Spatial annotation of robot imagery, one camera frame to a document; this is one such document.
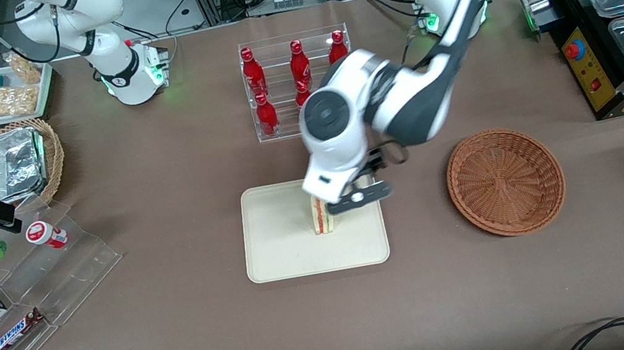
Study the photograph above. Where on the clear acrylic bottle rack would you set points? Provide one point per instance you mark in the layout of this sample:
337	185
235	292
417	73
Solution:
286	129

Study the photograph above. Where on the red snack cup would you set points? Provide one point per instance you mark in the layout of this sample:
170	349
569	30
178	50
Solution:
44	234

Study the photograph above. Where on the cream plastic tray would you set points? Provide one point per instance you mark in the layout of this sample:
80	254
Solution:
278	236

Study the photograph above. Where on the aluminium foil containers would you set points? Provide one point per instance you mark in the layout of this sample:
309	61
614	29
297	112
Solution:
13	166

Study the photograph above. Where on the rice cracker snack bag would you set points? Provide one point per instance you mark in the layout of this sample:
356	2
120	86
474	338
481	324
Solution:
15	101

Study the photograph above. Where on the clear bag of peanuts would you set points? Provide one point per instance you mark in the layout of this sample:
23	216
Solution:
24	67

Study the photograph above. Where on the brown wicker basket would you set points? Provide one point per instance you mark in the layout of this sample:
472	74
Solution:
504	182

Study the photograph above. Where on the red cola bottle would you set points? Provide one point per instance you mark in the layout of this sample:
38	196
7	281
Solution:
300	65
267	116
336	49
302	94
253	73

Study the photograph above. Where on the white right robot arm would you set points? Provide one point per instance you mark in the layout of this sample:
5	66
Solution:
103	45

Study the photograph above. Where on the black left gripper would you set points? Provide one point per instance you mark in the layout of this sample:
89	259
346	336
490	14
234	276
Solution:
374	161

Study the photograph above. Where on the triangular sandwich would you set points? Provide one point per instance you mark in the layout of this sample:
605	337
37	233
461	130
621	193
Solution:
320	220

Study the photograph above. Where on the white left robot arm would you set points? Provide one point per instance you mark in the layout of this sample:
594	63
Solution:
400	98

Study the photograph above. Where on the Snickers chocolate bar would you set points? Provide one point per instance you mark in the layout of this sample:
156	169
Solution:
15	335

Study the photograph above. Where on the light tan wicker basket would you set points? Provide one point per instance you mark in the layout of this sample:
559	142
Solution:
54	159

